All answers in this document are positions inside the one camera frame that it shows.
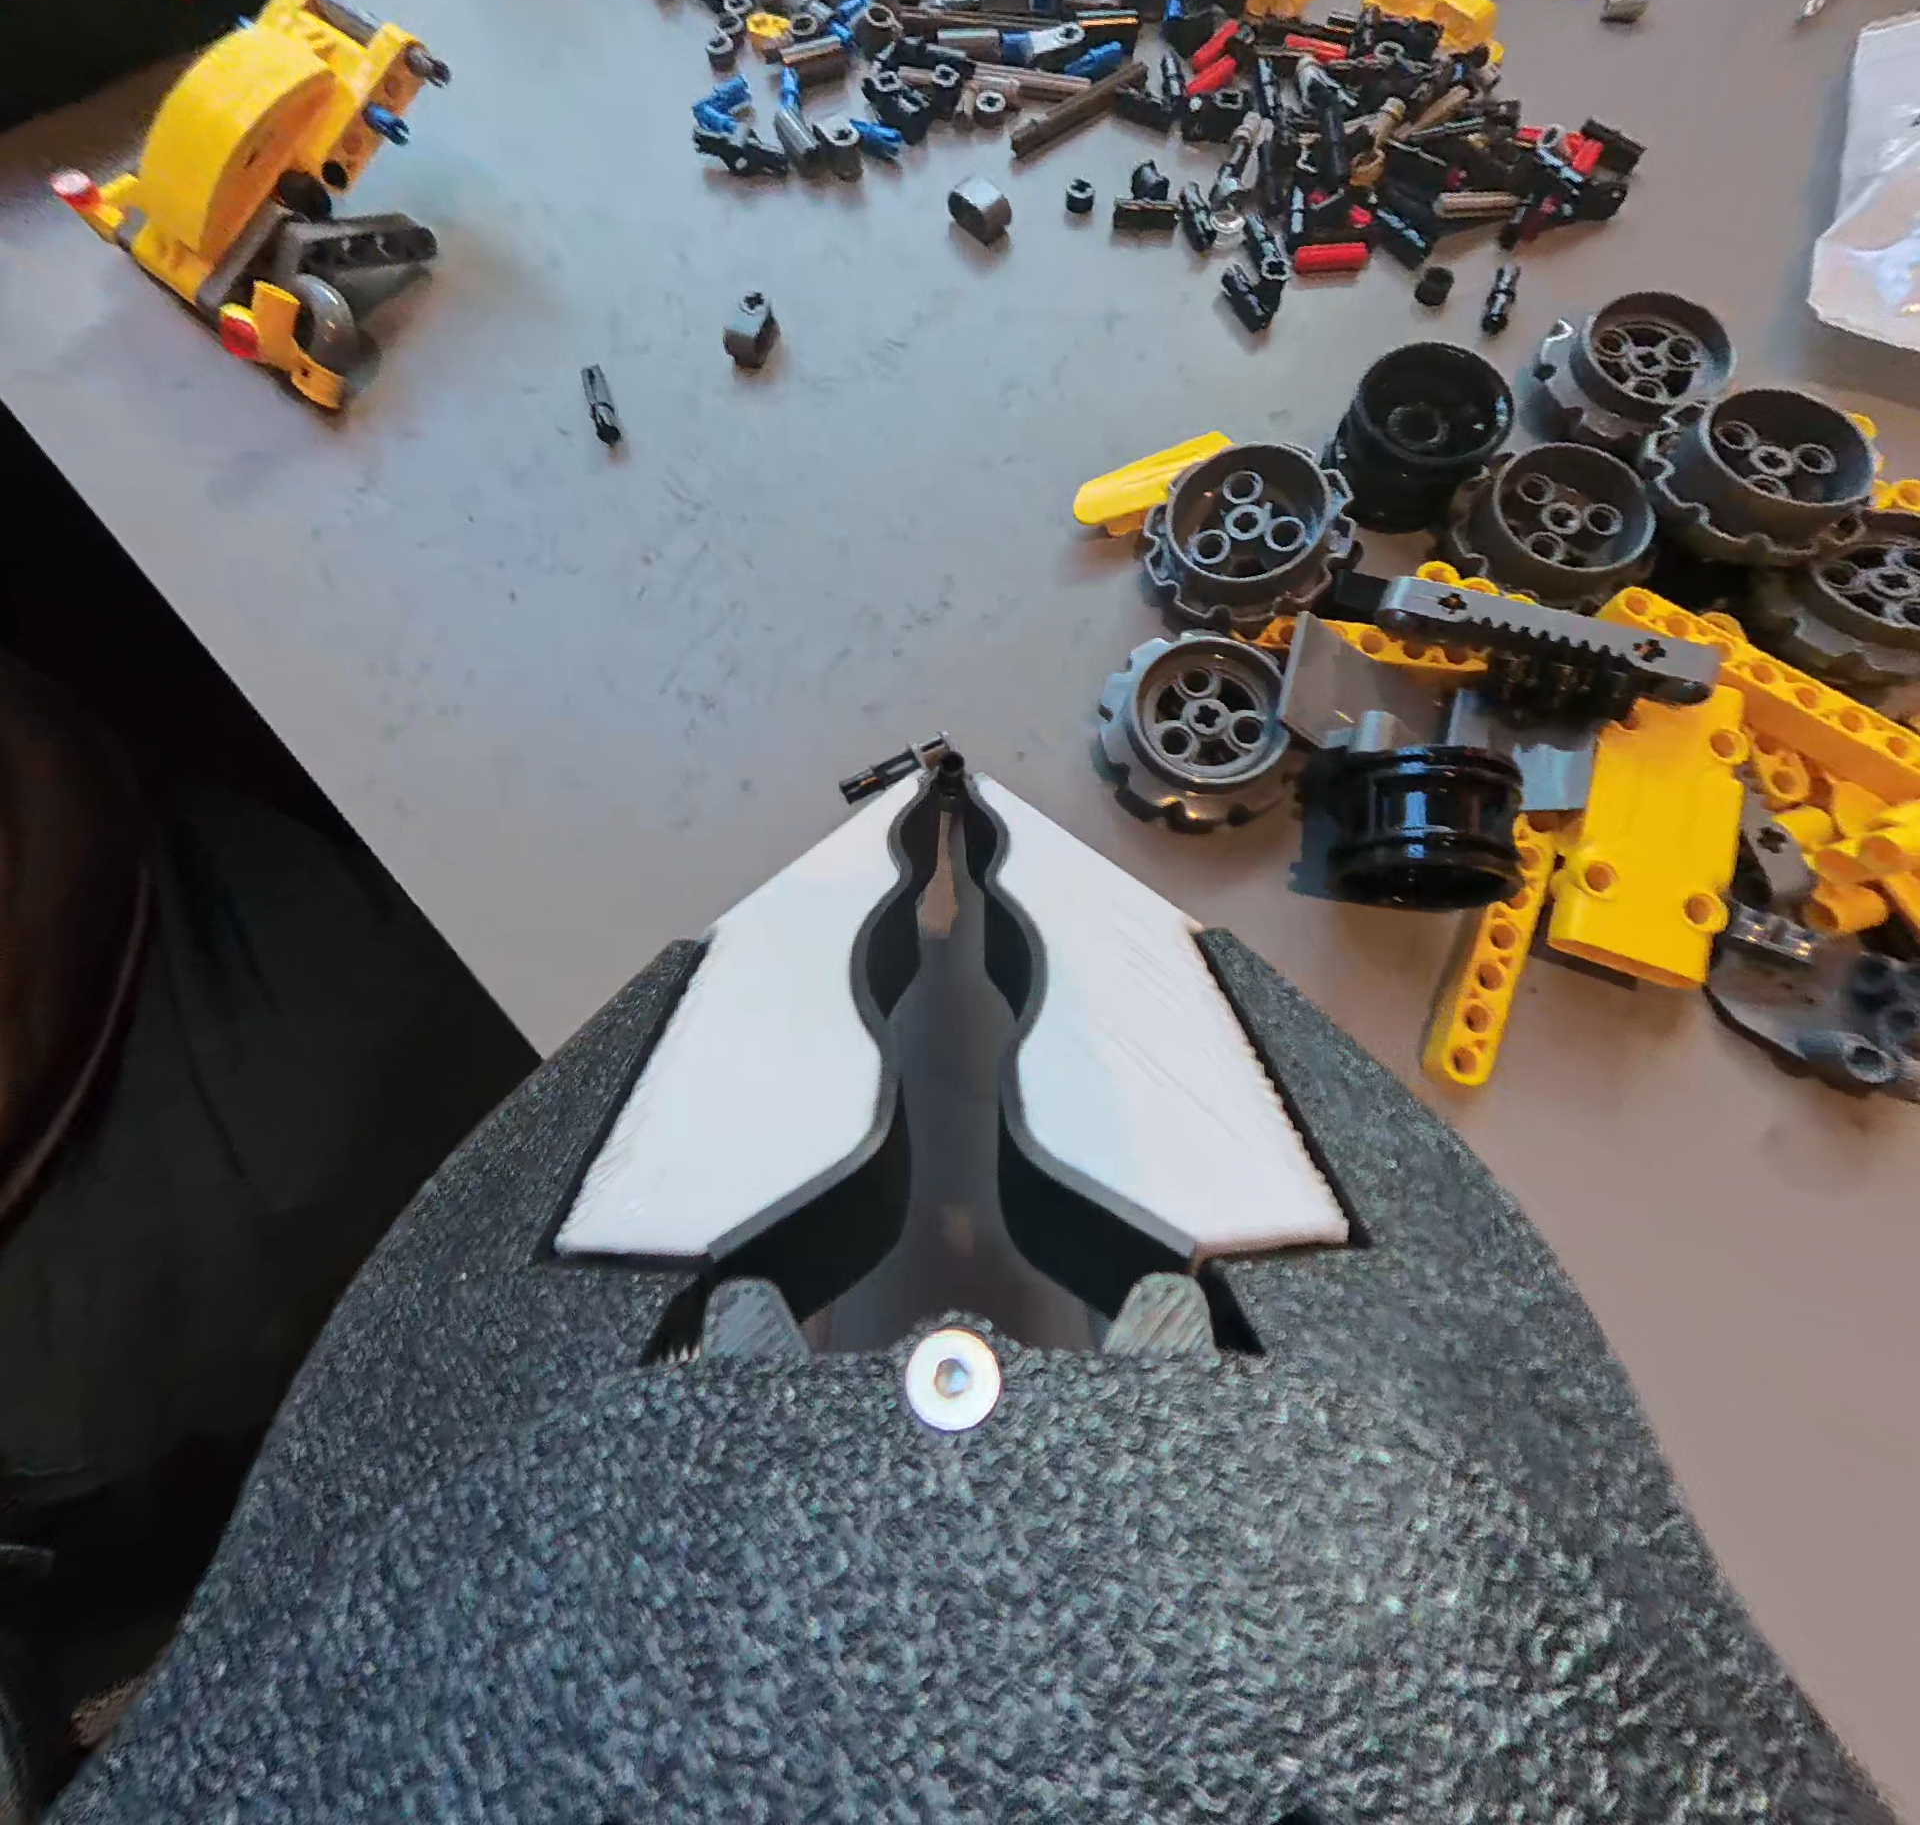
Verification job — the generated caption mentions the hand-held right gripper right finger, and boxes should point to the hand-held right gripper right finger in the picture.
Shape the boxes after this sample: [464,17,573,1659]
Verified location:
[958,773,1352,1264]

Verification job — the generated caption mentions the person's brown shirt torso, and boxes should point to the person's brown shirt torso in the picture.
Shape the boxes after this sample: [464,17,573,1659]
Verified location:
[0,640,159,1241]

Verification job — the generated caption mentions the heap of wheels and beams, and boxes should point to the heap of wheels and beams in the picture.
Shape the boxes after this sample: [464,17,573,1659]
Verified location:
[1073,285,1920,1098]

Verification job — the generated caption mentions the grey desk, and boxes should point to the grey desk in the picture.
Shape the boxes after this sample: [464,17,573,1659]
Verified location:
[0,0,1920,1813]

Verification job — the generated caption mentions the grey connector with black pins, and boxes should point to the grey connector with black pins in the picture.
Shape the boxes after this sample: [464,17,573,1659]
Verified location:
[839,730,968,813]

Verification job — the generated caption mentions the plastic bag with white label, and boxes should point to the plastic bag with white label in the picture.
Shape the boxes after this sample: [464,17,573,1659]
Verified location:
[1809,14,1920,351]

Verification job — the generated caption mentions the yellow grey toy hood assembly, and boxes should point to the yellow grey toy hood assembly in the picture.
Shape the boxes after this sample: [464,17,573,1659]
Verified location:
[48,0,453,412]

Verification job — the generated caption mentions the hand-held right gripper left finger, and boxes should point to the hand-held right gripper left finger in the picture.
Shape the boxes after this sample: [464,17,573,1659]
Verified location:
[554,773,924,1264]

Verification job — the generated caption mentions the yellow curved panel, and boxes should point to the yellow curved panel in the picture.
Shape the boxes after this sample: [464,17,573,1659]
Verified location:
[1073,432,1234,537]

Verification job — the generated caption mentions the pile of small loose bricks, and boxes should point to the pile of small loose bricks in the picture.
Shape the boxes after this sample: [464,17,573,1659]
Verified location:
[540,0,1653,343]

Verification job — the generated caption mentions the black yellow toy base assembly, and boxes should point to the black yellow toy base assembly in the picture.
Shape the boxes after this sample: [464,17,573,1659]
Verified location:
[0,0,272,134]

